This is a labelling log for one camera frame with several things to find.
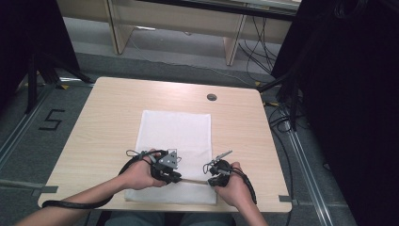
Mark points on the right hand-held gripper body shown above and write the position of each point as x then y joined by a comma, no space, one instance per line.
219,171

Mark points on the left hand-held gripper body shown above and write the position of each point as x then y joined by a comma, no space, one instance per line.
164,164

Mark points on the white towel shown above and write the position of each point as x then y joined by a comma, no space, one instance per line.
177,135

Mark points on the person's right hand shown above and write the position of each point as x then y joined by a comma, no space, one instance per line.
235,188

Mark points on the person's left hand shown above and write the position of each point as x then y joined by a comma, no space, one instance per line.
139,175

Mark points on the grey tape strip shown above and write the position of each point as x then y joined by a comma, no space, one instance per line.
45,190
284,198

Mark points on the black metal stand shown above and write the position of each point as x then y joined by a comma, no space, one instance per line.
293,103
31,81

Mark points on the black curtain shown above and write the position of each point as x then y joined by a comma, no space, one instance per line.
28,37
351,109

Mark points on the light wooden desk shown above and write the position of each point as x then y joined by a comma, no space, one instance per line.
175,19

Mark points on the metal floor rail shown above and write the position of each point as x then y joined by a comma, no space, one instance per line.
19,128
309,175

